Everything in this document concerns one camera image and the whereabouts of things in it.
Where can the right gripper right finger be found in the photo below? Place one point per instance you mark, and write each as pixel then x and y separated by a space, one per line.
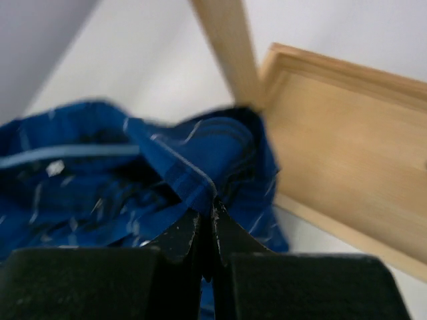
pixel 252 282

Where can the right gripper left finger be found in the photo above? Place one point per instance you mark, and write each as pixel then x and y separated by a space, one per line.
pixel 160 280

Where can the blue plaid shirt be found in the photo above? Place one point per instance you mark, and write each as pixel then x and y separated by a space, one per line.
pixel 127 201

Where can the blue wire hanger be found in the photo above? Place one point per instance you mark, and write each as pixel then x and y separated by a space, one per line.
pixel 67 151

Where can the wooden clothes rack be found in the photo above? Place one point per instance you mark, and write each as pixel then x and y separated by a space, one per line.
pixel 350 140

